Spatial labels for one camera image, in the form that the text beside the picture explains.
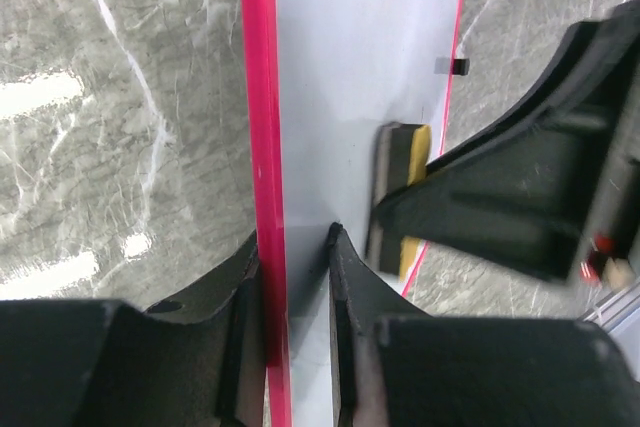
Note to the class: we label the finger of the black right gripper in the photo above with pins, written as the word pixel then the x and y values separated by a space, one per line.
pixel 520 192

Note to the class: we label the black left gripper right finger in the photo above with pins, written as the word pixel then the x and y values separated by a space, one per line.
pixel 394 365

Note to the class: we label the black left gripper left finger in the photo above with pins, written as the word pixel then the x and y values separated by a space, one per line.
pixel 195 358

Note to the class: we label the yellow bone-shaped eraser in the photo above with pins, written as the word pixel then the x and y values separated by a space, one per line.
pixel 400 158

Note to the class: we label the pink framed whiteboard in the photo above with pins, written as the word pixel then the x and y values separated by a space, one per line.
pixel 322 77

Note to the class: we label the aluminium right side rail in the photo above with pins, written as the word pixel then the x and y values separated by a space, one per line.
pixel 618 314

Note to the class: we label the wire whiteboard stand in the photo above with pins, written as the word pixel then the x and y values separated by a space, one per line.
pixel 452 66

